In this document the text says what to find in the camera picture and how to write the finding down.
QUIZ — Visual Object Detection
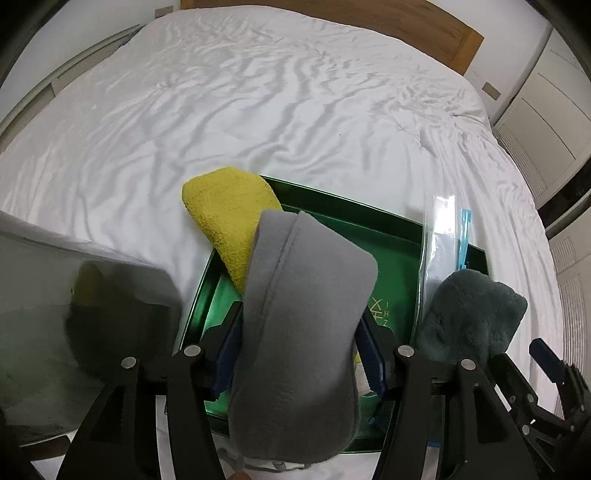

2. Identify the dark grey fleece towel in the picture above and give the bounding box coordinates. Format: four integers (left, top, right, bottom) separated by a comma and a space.
416, 269, 528, 369

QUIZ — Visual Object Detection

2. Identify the grey drawstring pouch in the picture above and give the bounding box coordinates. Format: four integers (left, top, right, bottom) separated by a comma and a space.
228, 210, 378, 465

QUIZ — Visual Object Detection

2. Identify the yellow terry towel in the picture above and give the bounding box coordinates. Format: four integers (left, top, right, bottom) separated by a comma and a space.
181, 166, 281, 293

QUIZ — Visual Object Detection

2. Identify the clear zip plastic bag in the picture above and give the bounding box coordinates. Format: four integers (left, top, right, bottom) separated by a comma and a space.
416, 195, 473, 325

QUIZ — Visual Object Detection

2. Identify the green tray box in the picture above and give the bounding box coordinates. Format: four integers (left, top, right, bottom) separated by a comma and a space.
181, 167, 396, 464

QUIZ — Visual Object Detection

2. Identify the white wardrobe cabinet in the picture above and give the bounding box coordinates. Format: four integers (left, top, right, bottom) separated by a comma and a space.
491, 27, 591, 324

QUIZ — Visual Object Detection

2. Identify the white bed sheet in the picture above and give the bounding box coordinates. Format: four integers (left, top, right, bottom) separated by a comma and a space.
1, 6, 563, 409

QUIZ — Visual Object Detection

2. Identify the wooden headboard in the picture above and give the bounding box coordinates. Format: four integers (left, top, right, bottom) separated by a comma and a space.
179, 0, 484, 76

